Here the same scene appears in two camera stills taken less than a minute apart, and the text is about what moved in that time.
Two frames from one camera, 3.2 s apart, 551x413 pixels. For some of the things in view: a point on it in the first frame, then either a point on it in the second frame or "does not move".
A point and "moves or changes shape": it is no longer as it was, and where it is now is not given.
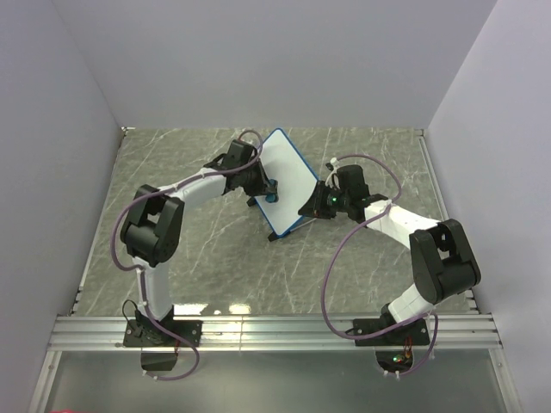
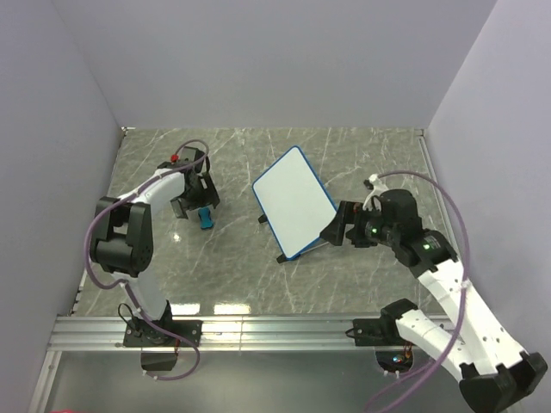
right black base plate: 413,333 does not move
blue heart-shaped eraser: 273,198 -> 206,221
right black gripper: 314,206 -> 345,212
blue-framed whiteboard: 294,180 moves or changes shape
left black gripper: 262,186 -> 208,197
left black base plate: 145,333 does not move
